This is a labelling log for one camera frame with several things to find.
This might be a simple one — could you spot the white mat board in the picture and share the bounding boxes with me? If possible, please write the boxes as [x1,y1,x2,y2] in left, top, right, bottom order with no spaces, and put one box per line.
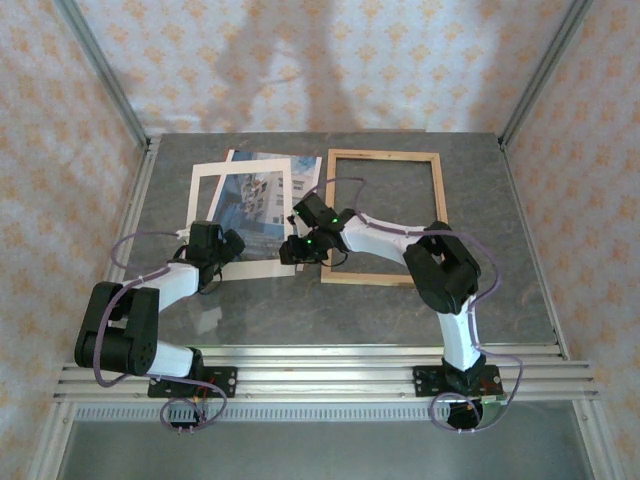
[183,158,298,284]

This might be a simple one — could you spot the building photo print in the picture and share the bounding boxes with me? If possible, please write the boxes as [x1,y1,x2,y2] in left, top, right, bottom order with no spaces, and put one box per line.
[206,148,322,264]

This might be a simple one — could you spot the wooden picture frame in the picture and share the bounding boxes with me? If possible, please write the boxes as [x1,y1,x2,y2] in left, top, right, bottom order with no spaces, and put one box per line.
[320,147,454,287]

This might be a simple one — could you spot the wide aluminium mounting rails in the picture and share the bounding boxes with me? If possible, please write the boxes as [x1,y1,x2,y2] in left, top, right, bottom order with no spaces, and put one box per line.
[52,360,601,404]

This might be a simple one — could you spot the grey metal lower panel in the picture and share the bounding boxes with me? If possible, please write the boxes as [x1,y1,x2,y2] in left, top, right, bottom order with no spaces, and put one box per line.
[54,420,596,480]

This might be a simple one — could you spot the aluminium leg profile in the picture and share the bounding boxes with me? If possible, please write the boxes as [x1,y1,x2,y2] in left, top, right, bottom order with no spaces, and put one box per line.
[572,399,626,480]
[29,402,76,480]

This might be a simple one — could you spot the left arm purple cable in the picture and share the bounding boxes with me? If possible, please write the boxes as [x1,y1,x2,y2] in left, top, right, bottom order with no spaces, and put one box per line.
[93,228,226,434]

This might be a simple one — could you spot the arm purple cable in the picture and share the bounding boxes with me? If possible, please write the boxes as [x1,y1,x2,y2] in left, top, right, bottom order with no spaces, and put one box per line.
[93,228,226,434]
[299,177,524,434]

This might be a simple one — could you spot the aluminium side rail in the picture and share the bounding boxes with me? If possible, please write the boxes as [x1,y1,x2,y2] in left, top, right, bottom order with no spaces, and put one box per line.
[499,143,571,362]
[79,135,162,362]

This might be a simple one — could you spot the narrow aluminium table rail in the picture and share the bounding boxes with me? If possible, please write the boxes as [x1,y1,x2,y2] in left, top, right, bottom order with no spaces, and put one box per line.
[79,342,570,362]

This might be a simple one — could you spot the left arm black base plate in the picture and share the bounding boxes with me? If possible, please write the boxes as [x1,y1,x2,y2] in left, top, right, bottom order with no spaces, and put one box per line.
[147,366,238,400]

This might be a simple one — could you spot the grey slotted cable duct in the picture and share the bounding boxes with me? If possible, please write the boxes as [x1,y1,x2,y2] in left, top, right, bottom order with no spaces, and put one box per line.
[72,403,577,423]

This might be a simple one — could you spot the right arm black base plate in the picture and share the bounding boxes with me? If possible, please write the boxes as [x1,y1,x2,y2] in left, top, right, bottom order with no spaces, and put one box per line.
[411,364,503,399]

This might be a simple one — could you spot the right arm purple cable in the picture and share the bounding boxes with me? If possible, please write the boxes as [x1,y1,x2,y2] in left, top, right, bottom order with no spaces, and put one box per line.
[299,177,524,434]

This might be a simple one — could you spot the aluminium corner post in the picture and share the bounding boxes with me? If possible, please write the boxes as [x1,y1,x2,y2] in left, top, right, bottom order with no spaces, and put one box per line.
[497,0,596,151]
[53,0,154,151]

